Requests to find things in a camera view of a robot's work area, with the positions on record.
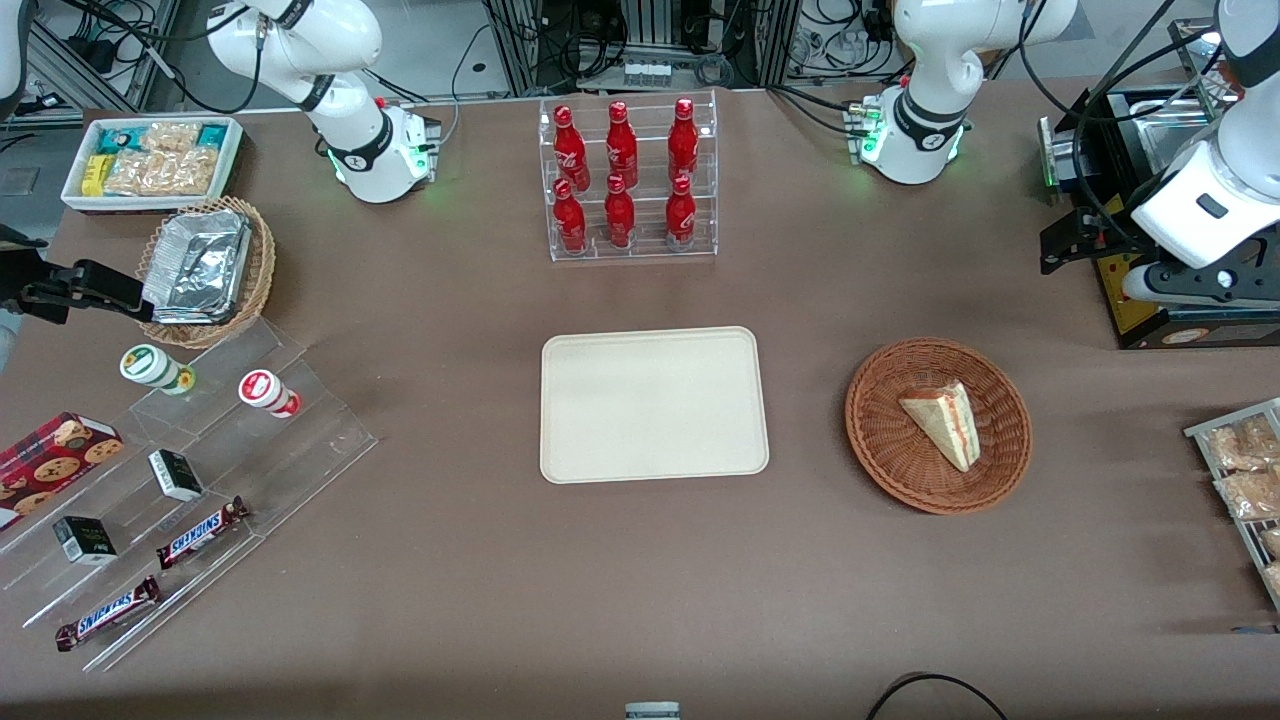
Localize triangular sandwich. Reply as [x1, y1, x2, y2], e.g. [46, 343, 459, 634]
[898, 380, 981, 473]

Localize light tan wicker basket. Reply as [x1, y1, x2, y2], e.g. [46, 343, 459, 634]
[135, 196, 277, 350]

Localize right tray of snacks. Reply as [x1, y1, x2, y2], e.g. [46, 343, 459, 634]
[1184, 398, 1280, 612]

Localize round brown wicker basket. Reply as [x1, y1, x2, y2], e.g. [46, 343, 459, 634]
[845, 338, 1033, 516]

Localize beige plastic tray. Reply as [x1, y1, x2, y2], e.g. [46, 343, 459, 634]
[540, 326, 770, 485]

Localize black hot food display case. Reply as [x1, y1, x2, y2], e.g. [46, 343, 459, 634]
[1038, 85, 1280, 351]

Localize green lid snack tube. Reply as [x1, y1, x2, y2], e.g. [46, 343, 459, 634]
[119, 344, 197, 397]

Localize stacked aluminium foil containers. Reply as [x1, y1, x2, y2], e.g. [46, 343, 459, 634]
[142, 208, 253, 326]

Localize white snack bin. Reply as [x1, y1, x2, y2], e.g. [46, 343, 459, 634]
[60, 115, 244, 214]

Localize clear cracker bag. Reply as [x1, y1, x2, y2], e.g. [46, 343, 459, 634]
[103, 150, 167, 197]
[140, 122, 203, 156]
[160, 147, 220, 197]

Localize red cookie box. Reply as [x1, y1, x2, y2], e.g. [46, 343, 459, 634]
[0, 412, 125, 532]

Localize red lid snack tube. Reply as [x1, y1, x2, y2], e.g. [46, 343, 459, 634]
[238, 369, 302, 419]

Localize small dark green box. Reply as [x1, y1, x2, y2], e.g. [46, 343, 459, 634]
[148, 449, 205, 503]
[52, 516, 119, 567]

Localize clear acrylic stepped shelf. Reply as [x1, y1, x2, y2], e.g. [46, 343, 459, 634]
[0, 315, 379, 673]

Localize snickers chocolate bar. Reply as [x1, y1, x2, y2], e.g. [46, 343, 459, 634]
[55, 576, 162, 653]
[156, 497, 250, 571]

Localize red cola bottle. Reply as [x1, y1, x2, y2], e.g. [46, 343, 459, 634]
[604, 174, 637, 249]
[553, 104, 591, 193]
[605, 100, 639, 191]
[665, 174, 698, 251]
[668, 97, 700, 187]
[553, 178, 589, 254]

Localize clear acrylic bottle rack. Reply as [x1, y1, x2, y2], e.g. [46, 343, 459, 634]
[538, 90, 719, 263]

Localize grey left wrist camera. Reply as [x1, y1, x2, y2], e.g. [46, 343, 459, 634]
[1120, 262, 1280, 308]

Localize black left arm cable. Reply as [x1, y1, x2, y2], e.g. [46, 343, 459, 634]
[1018, 0, 1233, 253]

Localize aluminium frame rack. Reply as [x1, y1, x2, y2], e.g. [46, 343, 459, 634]
[25, 0, 186, 113]

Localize black looped table cable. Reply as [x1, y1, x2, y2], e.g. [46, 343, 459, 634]
[865, 672, 1011, 720]

